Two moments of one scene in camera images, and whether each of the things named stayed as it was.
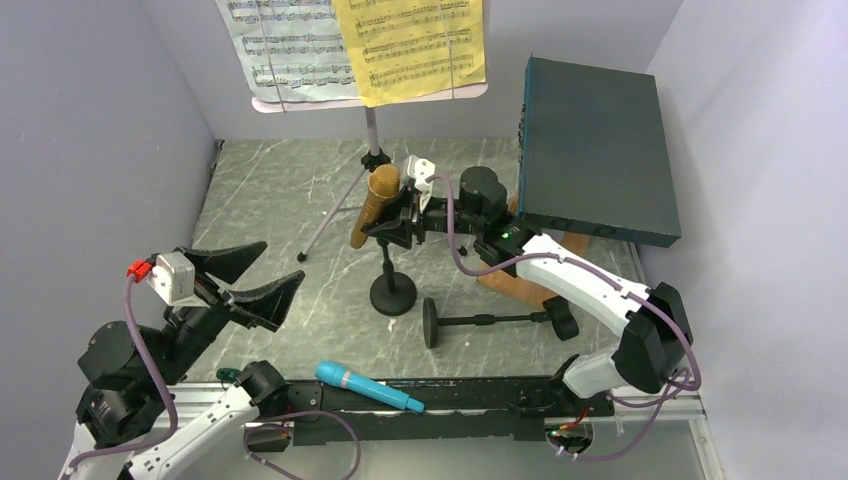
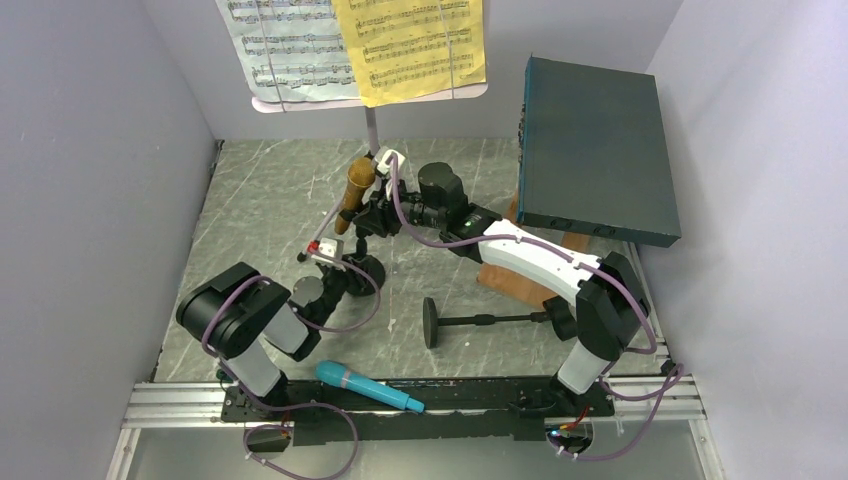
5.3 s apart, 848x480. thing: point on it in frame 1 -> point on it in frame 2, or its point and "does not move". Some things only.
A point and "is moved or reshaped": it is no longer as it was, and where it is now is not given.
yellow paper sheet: x=403 y=48 does not move
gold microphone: x=383 y=184 is moved or reshaped
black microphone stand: x=556 y=312 does not move
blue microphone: x=336 y=374 does not move
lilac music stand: x=372 y=159 does not move
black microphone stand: x=393 y=293 -> x=365 y=274
